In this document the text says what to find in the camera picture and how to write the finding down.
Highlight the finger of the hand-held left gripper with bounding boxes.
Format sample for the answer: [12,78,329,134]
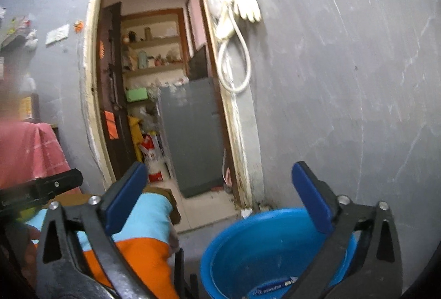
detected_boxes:
[34,169,84,199]

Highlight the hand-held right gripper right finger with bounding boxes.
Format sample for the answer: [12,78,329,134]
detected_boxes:
[289,161,404,299]

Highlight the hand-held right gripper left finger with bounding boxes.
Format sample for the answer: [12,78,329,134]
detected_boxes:
[34,161,155,299]

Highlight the blue plastic bucket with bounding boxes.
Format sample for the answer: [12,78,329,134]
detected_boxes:
[200,207,359,299]

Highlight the pink checked cloth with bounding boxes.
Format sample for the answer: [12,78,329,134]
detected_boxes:
[0,121,74,189]

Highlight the red and white bag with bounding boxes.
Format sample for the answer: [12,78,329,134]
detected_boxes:
[138,134,166,182]

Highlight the orange brown blue striped cloth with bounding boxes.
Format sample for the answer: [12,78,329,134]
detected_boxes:
[24,185,181,299]

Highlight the yellow bag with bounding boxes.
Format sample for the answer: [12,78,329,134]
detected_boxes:
[127,114,145,162]

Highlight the orange paper slip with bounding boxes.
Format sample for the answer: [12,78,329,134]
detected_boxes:
[103,111,119,139]

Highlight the green box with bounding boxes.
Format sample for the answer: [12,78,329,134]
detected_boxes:
[125,87,149,103]

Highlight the dark brown door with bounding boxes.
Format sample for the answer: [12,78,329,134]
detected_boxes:
[96,2,138,180]

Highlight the wooden shelf unit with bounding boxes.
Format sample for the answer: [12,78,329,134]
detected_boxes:
[120,8,190,103]

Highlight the black television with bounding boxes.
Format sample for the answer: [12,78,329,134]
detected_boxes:
[188,44,209,79]

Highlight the cream rubber gloves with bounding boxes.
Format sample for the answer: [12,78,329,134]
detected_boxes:
[230,0,262,23]

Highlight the clear plastic bag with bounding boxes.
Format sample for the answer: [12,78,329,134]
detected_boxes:
[208,0,230,18]

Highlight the black metal frame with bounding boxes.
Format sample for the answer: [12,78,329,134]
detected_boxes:
[174,249,198,299]

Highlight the white wall socket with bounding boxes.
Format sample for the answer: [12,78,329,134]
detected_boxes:
[45,24,69,44]

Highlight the grey wall rack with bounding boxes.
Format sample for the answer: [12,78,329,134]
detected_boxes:
[0,28,37,49]

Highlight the white shower hose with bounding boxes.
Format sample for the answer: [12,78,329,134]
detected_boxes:
[215,2,252,93]

